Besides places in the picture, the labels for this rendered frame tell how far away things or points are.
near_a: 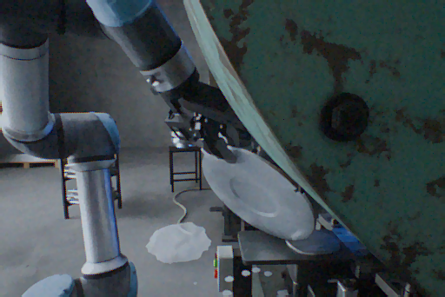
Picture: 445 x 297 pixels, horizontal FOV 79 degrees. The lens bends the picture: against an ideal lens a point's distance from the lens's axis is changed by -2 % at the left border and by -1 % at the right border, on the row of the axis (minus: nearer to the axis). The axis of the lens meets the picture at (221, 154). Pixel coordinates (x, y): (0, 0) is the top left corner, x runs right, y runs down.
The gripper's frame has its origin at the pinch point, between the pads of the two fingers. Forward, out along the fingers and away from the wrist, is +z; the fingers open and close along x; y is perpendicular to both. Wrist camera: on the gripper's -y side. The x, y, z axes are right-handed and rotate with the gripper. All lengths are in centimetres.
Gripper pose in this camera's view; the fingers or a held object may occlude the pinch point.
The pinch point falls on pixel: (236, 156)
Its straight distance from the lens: 54.4
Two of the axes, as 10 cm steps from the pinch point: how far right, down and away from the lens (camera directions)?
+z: 4.2, 6.0, 6.9
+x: -4.2, 8.0, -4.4
